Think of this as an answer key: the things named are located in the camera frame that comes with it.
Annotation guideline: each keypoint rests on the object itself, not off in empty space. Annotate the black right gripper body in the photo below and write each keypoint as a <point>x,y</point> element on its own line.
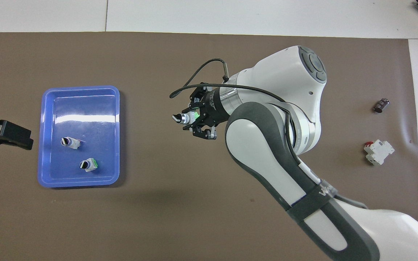
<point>215,107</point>

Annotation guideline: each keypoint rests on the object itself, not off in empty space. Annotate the green-base knob switch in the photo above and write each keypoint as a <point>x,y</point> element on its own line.
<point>184,118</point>
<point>89,165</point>

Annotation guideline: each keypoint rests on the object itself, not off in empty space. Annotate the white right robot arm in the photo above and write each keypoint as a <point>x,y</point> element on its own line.
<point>278,79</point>

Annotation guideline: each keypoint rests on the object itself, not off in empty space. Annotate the blue plastic tray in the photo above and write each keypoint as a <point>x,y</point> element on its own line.
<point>82,108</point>

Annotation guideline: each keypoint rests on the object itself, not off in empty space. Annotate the brown table mat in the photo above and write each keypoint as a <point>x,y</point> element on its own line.
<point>140,54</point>

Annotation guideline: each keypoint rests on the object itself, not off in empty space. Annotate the small black terminal block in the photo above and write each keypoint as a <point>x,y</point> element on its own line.
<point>381,105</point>

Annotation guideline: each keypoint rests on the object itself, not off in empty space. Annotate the white circuit breaker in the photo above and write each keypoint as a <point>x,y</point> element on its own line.
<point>378,152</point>

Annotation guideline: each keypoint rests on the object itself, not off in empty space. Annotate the red-base knob switch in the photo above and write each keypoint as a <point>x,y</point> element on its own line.
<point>71,143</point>

